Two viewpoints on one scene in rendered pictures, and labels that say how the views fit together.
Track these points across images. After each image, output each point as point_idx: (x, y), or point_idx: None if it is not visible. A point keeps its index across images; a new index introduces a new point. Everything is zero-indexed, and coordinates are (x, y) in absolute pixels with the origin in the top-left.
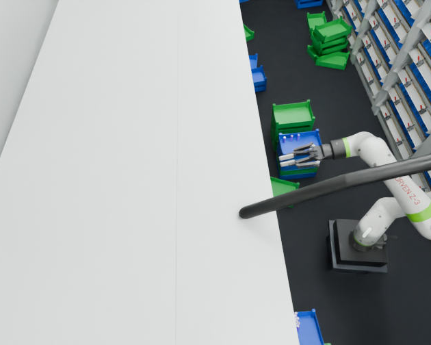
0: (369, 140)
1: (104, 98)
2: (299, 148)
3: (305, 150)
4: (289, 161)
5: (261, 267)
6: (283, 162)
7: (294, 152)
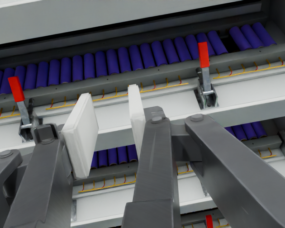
0: None
1: None
2: (201, 140)
3: (162, 186)
4: (75, 113)
5: None
6: (82, 99)
7: (159, 121)
